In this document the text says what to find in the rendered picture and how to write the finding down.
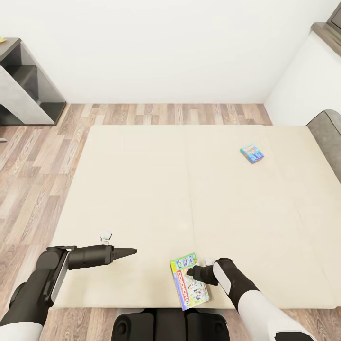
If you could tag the desk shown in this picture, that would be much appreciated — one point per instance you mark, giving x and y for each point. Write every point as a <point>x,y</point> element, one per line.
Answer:
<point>27,96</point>

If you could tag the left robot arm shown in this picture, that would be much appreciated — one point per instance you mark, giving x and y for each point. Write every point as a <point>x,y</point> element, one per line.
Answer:
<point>29,305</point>

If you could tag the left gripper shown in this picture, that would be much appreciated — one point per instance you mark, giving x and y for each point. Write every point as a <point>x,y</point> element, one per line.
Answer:
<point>99,255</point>

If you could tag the board game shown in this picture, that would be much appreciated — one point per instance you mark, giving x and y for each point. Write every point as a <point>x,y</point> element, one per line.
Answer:
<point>252,153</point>
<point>191,292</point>

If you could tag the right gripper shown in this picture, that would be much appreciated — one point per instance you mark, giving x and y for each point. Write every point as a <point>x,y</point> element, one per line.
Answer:
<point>200,274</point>

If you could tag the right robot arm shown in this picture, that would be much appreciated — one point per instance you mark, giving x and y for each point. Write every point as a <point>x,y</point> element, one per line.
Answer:
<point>263,320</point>

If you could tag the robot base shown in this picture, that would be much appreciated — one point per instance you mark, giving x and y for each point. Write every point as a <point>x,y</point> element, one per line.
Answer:
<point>170,324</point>

